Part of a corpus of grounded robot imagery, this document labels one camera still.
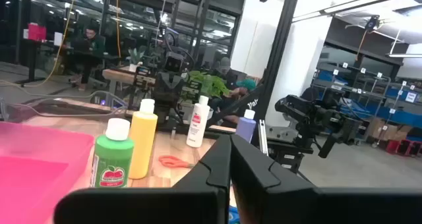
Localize red storage crate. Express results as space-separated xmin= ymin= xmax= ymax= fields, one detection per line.
xmin=385 ymin=138 xmax=422 ymax=158

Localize cardboard box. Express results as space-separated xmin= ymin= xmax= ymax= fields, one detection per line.
xmin=365 ymin=117 xmax=408 ymax=141

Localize clear plastic bottle organizer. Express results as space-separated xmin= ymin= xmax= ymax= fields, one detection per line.
xmin=0 ymin=90 xmax=129 ymax=123

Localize black equipment stand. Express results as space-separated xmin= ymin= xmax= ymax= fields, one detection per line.
xmin=265 ymin=126 xmax=314 ymax=175

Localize long ceiling light bar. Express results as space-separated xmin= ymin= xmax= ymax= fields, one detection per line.
xmin=291 ymin=0 xmax=409 ymax=23

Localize orange-handled scissors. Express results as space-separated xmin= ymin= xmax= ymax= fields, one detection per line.
xmin=158 ymin=155 xmax=196 ymax=169

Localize wooden background table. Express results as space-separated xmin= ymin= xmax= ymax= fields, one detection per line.
xmin=102 ymin=68 xmax=159 ymax=109

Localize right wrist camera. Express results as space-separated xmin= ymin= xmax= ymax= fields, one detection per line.
xmin=164 ymin=51 xmax=185 ymax=74

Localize white paint bottle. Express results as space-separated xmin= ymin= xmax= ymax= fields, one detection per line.
xmin=186 ymin=95 xmax=211 ymax=148

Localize small spiky potted plant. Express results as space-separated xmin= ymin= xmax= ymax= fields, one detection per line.
xmin=127 ymin=45 xmax=148 ymax=72

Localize yellow paint bottle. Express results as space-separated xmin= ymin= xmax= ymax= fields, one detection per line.
xmin=128 ymin=98 xmax=159 ymax=181

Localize yellow hanging cable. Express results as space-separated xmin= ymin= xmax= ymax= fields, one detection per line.
xmin=24 ymin=0 xmax=77 ymax=88
xmin=114 ymin=0 xmax=121 ymax=59

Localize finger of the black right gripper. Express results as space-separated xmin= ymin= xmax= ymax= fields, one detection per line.
xmin=168 ymin=84 xmax=183 ymax=103
xmin=154 ymin=82 xmax=169 ymax=103

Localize green potted plant white pot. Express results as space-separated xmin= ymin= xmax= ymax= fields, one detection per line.
xmin=179 ymin=70 xmax=231 ymax=125

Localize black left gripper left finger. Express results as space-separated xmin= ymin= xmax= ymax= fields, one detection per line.
xmin=53 ymin=134 xmax=232 ymax=224

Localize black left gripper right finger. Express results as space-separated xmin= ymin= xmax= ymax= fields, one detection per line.
xmin=229 ymin=134 xmax=422 ymax=224

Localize green paint bottle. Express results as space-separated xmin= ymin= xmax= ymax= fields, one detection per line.
xmin=89 ymin=117 xmax=135 ymax=188

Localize shelving with blue bins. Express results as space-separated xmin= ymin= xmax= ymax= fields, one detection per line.
xmin=311 ymin=61 xmax=422 ymax=146

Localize red sign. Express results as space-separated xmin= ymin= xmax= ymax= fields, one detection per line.
xmin=27 ymin=22 xmax=47 ymax=42

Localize blue-violet paint bottle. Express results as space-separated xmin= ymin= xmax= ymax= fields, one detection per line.
xmin=235 ymin=109 xmax=257 ymax=144

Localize pink plastic tray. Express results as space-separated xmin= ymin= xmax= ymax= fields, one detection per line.
xmin=0 ymin=121 xmax=96 ymax=224

